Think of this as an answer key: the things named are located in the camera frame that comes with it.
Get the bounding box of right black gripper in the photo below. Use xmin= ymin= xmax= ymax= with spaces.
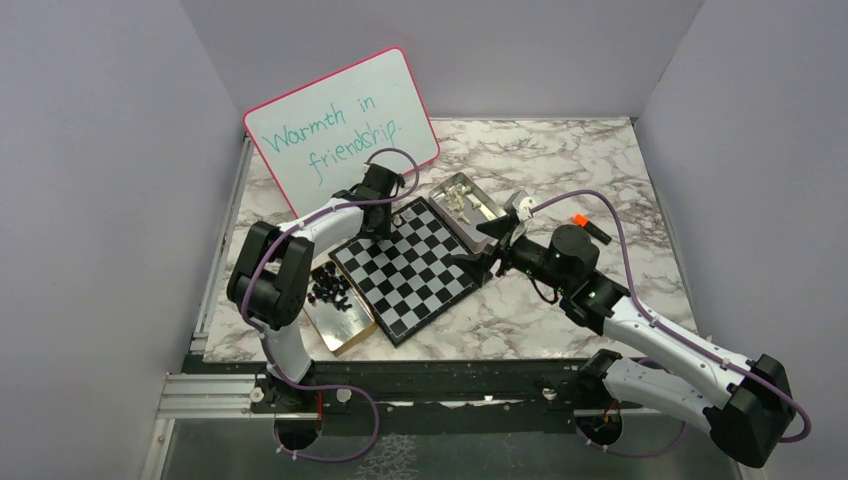
xmin=450 ymin=214 xmax=572 ymax=293

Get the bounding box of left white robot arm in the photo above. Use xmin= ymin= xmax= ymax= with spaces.
xmin=226 ymin=165 xmax=405 ymax=411

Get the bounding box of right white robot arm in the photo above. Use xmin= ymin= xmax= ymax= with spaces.
xmin=449 ymin=213 xmax=797 ymax=468

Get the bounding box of pile of white chess pieces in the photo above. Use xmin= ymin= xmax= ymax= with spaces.
xmin=445 ymin=183 xmax=481 ymax=225

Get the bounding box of silver tin with white pieces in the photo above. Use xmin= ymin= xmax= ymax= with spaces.
xmin=427 ymin=173 xmax=505 ymax=253

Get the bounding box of pile of black chess pieces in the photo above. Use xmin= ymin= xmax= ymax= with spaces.
xmin=307 ymin=261 xmax=354 ymax=312

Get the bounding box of gold tin with black pieces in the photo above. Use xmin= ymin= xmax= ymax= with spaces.
xmin=303 ymin=260 xmax=377 ymax=357

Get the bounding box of black marker orange cap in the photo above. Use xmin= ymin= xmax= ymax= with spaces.
xmin=572 ymin=214 xmax=612 ymax=245

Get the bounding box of pink framed whiteboard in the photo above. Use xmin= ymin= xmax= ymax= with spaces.
xmin=243 ymin=47 xmax=441 ymax=216

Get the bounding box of black white chessboard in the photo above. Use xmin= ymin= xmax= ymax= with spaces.
xmin=329 ymin=198 xmax=479 ymax=347

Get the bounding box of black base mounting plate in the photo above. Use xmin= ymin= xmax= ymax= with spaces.
xmin=182 ymin=354 xmax=713 ymax=439

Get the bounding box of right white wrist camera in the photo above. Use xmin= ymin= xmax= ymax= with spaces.
xmin=503 ymin=190 xmax=536 ymax=222

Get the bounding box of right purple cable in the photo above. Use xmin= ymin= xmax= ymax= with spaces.
xmin=523 ymin=190 xmax=813 ymax=460

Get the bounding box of aluminium rail frame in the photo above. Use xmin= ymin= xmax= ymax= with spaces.
xmin=142 ymin=135 xmax=770 ymax=480

